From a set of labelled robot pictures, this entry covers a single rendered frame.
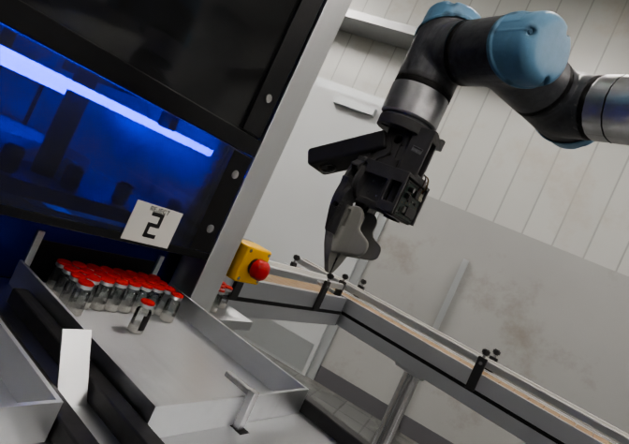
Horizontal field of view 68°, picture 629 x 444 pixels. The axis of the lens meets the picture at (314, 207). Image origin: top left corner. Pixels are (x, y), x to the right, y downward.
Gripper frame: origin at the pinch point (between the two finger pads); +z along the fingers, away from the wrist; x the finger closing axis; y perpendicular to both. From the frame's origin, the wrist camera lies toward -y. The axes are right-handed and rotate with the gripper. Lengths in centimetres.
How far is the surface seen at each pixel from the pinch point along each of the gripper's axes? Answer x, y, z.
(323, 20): 7.6, -26.2, -36.1
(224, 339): 5.6, -14.6, 19.1
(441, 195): 274, -102, -54
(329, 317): 75, -37, 22
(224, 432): -9.7, 3.1, 20.8
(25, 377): -28.5, -5.4, 18.4
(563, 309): 299, -4, -15
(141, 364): -12.0, -10.5, 20.6
